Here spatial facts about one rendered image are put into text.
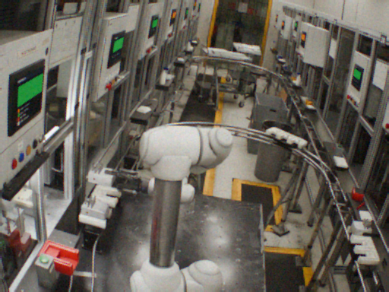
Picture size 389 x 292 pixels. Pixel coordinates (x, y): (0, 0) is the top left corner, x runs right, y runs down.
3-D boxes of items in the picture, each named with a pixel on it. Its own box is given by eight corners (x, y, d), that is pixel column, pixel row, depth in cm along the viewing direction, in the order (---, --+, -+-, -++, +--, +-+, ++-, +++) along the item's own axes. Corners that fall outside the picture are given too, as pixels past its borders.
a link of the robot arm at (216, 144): (219, 140, 166) (185, 138, 162) (238, 119, 150) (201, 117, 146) (223, 172, 161) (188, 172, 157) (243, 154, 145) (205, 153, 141)
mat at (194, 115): (209, 220, 377) (209, 219, 377) (144, 207, 379) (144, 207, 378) (226, 77, 918) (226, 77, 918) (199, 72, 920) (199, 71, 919)
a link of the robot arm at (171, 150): (184, 308, 161) (134, 310, 154) (174, 290, 176) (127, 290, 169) (207, 132, 143) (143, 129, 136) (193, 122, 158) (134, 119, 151)
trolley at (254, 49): (257, 96, 816) (266, 50, 779) (229, 91, 810) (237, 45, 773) (250, 85, 894) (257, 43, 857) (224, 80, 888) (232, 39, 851)
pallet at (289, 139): (264, 139, 362) (266, 128, 359) (270, 136, 373) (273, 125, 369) (298, 154, 344) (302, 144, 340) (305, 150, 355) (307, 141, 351)
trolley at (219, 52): (197, 103, 699) (207, 48, 662) (190, 93, 749) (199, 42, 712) (247, 108, 722) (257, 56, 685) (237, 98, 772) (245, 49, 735)
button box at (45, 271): (51, 289, 135) (48, 268, 131) (33, 282, 136) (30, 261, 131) (57, 277, 143) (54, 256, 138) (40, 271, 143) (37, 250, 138)
